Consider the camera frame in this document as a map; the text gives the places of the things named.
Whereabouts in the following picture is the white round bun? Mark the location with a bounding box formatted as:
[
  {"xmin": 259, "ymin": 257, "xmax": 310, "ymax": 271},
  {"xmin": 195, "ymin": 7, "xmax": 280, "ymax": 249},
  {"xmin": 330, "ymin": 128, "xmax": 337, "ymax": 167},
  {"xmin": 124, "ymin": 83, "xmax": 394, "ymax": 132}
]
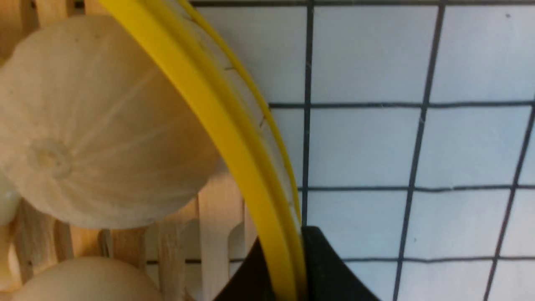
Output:
[
  {"xmin": 5, "ymin": 257, "xmax": 163, "ymax": 301},
  {"xmin": 1, "ymin": 15, "xmax": 222, "ymax": 229}
]

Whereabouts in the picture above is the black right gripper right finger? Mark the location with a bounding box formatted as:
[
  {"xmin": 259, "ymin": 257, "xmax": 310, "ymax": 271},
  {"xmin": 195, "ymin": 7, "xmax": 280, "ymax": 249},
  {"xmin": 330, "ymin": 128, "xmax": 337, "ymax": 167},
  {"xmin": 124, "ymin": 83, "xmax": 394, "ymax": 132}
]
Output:
[{"xmin": 302, "ymin": 226, "xmax": 378, "ymax": 301}]

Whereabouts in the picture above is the yellow bamboo steamer basket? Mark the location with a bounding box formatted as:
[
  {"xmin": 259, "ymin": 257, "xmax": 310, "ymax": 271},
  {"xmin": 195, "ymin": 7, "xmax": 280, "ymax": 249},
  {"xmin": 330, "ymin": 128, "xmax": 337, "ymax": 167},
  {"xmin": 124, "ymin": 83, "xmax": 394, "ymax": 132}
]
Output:
[{"xmin": 1, "ymin": 0, "xmax": 307, "ymax": 301}]

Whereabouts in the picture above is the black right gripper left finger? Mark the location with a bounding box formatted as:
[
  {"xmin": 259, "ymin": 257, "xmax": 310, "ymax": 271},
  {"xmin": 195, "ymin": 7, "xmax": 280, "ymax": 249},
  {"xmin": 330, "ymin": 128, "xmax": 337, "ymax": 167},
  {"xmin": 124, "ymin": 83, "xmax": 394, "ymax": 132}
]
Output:
[{"xmin": 214, "ymin": 239, "xmax": 276, "ymax": 301}]

